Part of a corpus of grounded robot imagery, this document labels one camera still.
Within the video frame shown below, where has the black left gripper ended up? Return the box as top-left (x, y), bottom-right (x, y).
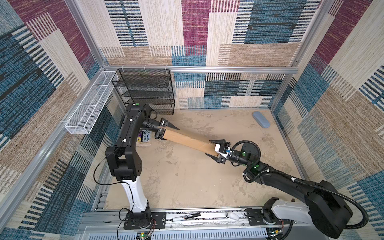
top-left (141, 119), bottom-right (179, 142)

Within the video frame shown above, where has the brown cardboard box sheet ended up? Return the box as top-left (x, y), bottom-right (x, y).
top-left (162, 127), bottom-right (218, 157)

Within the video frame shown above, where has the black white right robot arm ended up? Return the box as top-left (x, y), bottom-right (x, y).
top-left (211, 140), bottom-right (353, 238)

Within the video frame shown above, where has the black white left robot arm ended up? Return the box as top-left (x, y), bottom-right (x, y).
top-left (106, 103), bottom-right (179, 228)

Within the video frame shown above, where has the colourful paperback book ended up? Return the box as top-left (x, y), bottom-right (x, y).
top-left (137, 130), bottom-right (151, 146)

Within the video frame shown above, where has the blue-grey glasses case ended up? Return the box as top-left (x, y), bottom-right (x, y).
top-left (252, 111), bottom-right (271, 129)

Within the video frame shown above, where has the small white plastic piece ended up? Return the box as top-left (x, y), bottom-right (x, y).
top-left (226, 211), bottom-right (240, 222)

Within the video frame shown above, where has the black white marker pen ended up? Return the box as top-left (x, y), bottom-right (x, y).
top-left (171, 212), bottom-right (201, 222)

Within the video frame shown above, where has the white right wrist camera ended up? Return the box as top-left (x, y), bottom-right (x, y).
top-left (215, 144), bottom-right (232, 159)

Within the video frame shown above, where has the black wire shelf rack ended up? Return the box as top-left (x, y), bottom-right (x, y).
top-left (112, 69), bottom-right (176, 115)

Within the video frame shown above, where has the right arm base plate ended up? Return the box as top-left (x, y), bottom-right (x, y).
top-left (244, 208), bottom-right (291, 227)

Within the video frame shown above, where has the white wire mesh basket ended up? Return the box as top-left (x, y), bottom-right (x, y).
top-left (65, 71), bottom-right (116, 135)

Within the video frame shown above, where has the black corrugated cable conduit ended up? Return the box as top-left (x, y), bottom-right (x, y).
top-left (230, 140), bottom-right (369, 240)

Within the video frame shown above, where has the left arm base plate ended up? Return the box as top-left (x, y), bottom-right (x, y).
top-left (123, 212), bottom-right (166, 230)

